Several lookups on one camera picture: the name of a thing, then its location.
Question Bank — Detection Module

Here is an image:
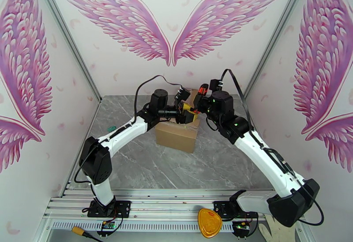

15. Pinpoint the orange rounded plastic case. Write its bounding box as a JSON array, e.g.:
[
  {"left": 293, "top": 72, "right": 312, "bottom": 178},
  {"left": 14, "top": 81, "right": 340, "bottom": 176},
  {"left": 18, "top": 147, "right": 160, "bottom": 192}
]
[{"left": 197, "top": 208, "right": 223, "bottom": 238}]

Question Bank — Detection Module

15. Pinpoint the white work glove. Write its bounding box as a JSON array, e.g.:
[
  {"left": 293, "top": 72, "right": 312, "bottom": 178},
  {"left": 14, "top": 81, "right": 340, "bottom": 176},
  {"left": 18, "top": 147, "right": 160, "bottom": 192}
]
[{"left": 259, "top": 216, "right": 298, "bottom": 242}]

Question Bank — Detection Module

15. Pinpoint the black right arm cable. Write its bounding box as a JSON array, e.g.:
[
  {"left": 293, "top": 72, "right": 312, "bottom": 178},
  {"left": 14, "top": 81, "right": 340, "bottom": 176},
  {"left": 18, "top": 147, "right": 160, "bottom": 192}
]
[{"left": 220, "top": 68, "right": 326, "bottom": 227}]

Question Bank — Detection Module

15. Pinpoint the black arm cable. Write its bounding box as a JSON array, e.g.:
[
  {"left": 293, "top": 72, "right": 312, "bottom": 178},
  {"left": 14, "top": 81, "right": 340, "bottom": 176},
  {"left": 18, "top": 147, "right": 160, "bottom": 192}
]
[
  {"left": 74, "top": 75, "right": 183, "bottom": 185},
  {"left": 220, "top": 68, "right": 326, "bottom": 227}
]

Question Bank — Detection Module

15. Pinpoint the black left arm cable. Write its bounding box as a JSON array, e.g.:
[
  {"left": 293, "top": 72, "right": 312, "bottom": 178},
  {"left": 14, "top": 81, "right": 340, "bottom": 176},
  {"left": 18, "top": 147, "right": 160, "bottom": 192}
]
[{"left": 74, "top": 75, "right": 183, "bottom": 185}]

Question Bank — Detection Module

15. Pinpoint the aluminium corner post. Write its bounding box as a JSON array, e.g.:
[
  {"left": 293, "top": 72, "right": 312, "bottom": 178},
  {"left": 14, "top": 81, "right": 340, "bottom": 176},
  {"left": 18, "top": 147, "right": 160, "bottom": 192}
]
[
  {"left": 242, "top": 0, "right": 315, "bottom": 104},
  {"left": 30, "top": 0, "right": 103, "bottom": 103}
]

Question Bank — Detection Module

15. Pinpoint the aluminium rail frame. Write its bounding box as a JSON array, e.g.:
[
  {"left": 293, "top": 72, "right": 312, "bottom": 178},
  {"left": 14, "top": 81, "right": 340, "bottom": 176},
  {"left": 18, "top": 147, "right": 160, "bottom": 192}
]
[{"left": 42, "top": 188, "right": 307, "bottom": 234}]

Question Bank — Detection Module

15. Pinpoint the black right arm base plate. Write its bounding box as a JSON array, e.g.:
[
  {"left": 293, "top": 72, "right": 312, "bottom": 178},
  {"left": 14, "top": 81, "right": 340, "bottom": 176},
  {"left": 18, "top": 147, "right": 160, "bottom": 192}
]
[{"left": 214, "top": 200, "right": 259, "bottom": 220}]

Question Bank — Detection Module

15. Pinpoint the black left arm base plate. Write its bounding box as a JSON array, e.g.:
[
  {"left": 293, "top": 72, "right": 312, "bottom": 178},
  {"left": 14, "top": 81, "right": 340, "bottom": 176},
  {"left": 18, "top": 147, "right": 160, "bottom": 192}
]
[{"left": 87, "top": 200, "right": 131, "bottom": 218}]

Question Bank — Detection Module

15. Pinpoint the yellow plug with black cable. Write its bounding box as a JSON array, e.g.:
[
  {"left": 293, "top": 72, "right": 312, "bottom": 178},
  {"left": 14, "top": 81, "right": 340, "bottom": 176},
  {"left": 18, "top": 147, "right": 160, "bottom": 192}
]
[{"left": 71, "top": 226, "right": 105, "bottom": 242}]

